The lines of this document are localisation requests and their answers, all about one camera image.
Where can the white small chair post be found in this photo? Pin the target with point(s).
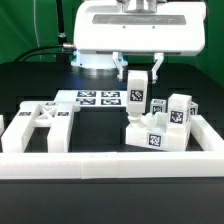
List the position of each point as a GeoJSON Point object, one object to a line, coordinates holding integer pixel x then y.
{"type": "Point", "coordinates": [136, 96]}

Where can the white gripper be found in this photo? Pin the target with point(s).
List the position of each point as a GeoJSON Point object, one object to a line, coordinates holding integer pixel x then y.
{"type": "Point", "coordinates": [176, 28]}

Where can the white U-shaped fence frame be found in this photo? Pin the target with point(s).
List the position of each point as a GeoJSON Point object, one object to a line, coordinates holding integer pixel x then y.
{"type": "Point", "coordinates": [15, 163]}

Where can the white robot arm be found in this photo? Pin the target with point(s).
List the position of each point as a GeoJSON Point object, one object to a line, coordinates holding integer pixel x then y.
{"type": "Point", "coordinates": [95, 63]}

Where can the white chair backrest part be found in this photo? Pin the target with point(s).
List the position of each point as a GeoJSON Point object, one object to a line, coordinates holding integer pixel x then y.
{"type": "Point", "coordinates": [56, 116]}

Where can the white chair seat part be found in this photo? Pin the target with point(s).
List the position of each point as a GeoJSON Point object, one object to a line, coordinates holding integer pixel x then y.
{"type": "Point", "coordinates": [154, 132]}

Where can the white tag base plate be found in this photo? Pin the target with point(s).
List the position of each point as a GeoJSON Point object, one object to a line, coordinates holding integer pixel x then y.
{"type": "Point", "coordinates": [93, 98]}

